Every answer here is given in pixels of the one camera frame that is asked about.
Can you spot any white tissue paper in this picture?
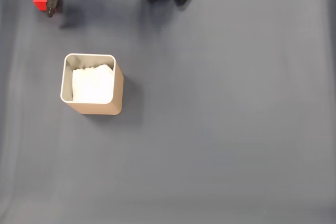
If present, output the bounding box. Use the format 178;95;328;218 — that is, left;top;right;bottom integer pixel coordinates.
71;63;114;103

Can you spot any tan square metal box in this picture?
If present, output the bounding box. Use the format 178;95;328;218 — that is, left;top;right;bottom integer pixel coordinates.
60;53;124;116

